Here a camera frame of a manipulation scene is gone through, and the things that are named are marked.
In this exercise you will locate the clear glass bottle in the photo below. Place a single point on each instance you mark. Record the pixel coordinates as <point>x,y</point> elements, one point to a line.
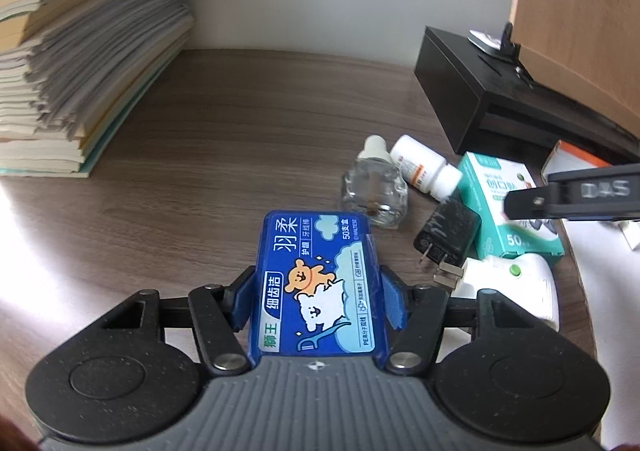
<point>374,191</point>

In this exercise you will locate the black board holder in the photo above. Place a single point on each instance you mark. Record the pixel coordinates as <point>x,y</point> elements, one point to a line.
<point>510,48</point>

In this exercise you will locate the black charger plug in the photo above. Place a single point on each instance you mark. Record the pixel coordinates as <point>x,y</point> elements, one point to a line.
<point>450,231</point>

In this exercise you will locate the teal bandage box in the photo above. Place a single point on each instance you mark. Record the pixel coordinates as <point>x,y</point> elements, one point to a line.
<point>482,181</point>

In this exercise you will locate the white medicine bottle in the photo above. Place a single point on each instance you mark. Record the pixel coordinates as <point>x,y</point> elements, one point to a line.
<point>417,161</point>

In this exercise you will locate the white plug-in heater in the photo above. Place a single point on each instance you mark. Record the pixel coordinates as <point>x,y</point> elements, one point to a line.
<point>525,291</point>

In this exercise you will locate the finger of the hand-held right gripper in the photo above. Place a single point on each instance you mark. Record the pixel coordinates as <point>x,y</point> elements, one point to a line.
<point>537,203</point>

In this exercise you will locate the brown wooden board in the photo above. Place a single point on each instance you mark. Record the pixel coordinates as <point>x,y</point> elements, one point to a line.
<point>575,6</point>

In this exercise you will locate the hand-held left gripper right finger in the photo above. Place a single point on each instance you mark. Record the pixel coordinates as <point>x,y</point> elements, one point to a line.
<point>393,302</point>

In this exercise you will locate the blue dental floss box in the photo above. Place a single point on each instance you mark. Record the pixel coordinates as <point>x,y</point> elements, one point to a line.
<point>315,281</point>

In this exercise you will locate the orange-edged white box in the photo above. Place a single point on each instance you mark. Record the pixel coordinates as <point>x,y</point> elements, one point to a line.
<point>575,162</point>

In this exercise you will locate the black desk riser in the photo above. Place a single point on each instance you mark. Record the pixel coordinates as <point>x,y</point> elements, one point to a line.
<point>470,76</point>

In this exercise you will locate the stack of books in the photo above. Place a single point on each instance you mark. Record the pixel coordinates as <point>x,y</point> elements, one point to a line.
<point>90,61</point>

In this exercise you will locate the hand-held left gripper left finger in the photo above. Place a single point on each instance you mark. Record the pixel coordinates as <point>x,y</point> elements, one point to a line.
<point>243,300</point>

